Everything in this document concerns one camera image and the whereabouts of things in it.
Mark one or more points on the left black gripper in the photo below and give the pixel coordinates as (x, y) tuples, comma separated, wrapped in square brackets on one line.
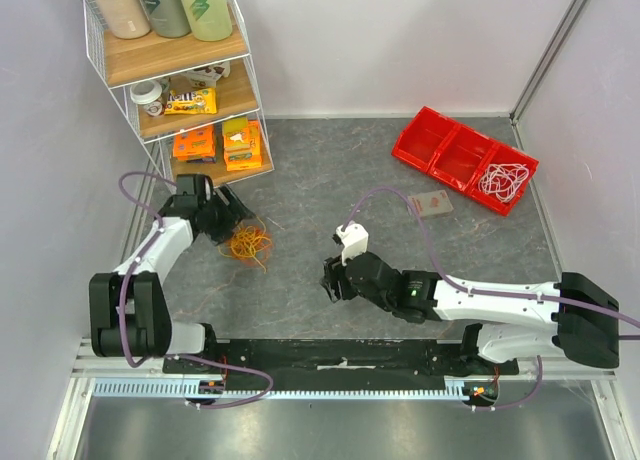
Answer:
[(234, 214)]

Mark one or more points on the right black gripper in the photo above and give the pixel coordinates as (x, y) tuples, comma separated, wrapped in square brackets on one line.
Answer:
[(338, 278)]

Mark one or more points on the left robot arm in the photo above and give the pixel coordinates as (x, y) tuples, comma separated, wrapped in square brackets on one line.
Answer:
[(129, 316)]

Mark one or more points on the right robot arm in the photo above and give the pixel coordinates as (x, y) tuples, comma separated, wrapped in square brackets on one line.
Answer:
[(572, 318)]

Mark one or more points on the right orange snack boxes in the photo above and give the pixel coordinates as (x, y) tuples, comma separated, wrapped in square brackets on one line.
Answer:
[(242, 151)]

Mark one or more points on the left orange snack box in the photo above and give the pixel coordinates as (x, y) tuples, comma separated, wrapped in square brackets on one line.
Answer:
[(195, 146)]

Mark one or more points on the yellow candy bag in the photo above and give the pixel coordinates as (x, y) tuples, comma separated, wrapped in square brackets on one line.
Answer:
[(198, 102)]

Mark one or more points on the grey sponge packet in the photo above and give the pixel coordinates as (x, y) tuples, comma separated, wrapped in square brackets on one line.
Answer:
[(431, 204)]

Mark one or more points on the white snack package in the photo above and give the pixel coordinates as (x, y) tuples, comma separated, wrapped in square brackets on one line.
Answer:
[(207, 76)]

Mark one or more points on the paper coffee cup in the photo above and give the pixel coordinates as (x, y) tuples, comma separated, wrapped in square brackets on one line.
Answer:
[(148, 95)]

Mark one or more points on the red three-compartment bin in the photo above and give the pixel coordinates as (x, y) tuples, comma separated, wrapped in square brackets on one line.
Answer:
[(459, 157)]

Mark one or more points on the light green bottle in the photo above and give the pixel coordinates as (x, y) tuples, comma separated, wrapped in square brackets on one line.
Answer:
[(209, 20)]

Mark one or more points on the beige bottle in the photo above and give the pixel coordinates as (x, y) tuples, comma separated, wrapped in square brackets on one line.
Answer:
[(124, 18)]

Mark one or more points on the grey-green bottle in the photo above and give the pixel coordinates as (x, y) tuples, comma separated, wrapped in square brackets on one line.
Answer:
[(167, 17)]

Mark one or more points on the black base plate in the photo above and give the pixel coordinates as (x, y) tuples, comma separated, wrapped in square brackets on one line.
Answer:
[(355, 364)]

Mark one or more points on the slotted cable duct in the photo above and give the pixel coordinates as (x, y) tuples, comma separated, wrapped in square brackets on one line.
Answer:
[(201, 390)]

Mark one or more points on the white wire wooden shelf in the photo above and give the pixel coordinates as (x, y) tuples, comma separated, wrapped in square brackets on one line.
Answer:
[(123, 63)]

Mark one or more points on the aluminium corner post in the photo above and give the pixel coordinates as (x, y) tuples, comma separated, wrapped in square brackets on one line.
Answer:
[(553, 48)]

